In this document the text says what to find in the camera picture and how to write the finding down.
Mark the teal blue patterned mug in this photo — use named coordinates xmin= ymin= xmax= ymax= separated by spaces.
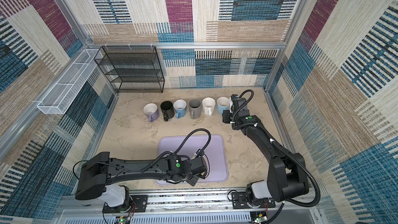
xmin=173 ymin=100 xmax=187 ymax=119

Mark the black mug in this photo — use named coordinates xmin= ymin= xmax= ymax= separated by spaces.
xmin=160 ymin=101 xmax=175 ymax=122

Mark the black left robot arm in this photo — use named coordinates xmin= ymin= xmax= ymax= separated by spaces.
xmin=75 ymin=151 xmax=208 ymax=201

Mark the aluminium front rail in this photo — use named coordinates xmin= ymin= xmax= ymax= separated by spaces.
xmin=52 ymin=188 xmax=327 ymax=224

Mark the white wire mesh basket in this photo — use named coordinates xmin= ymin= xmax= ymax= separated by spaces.
xmin=37 ymin=49 xmax=98 ymax=115

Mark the white mug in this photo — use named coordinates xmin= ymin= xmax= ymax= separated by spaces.
xmin=202 ymin=97 xmax=216 ymax=116

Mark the light blue mug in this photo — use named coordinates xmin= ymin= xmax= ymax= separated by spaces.
xmin=217 ymin=96 xmax=231 ymax=115

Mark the black wire mesh shelf rack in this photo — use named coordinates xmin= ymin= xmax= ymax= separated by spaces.
xmin=94 ymin=46 xmax=165 ymax=93

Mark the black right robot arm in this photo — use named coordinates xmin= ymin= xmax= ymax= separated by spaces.
xmin=222 ymin=94 xmax=309 ymax=206

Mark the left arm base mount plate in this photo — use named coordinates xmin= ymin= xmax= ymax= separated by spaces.
xmin=102 ymin=195 xmax=148 ymax=214

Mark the grey mug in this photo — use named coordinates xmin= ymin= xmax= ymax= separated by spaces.
xmin=189 ymin=99 xmax=202 ymax=119

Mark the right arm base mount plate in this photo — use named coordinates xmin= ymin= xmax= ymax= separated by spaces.
xmin=228 ymin=191 xmax=276 ymax=209

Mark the lavender silicone tray mat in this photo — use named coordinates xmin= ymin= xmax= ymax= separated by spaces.
xmin=158 ymin=134 xmax=228 ymax=184

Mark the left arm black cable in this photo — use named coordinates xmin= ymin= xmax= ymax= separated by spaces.
xmin=172 ymin=128 xmax=212 ymax=159

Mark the lavender purple mug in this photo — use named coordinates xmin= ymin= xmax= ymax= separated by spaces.
xmin=143 ymin=103 xmax=160 ymax=122

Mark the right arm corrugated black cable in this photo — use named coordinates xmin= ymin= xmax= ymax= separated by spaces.
xmin=231 ymin=89 xmax=321 ymax=208

